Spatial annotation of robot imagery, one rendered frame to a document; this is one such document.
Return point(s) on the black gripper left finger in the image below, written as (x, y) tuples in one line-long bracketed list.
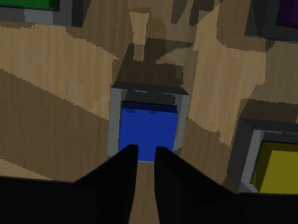
[(103, 196)]

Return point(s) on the yellow button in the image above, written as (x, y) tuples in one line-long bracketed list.
[(264, 157)]

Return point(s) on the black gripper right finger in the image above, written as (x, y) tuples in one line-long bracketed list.
[(184, 195)]

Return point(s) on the blue button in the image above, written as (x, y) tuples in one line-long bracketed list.
[(146, 115)]

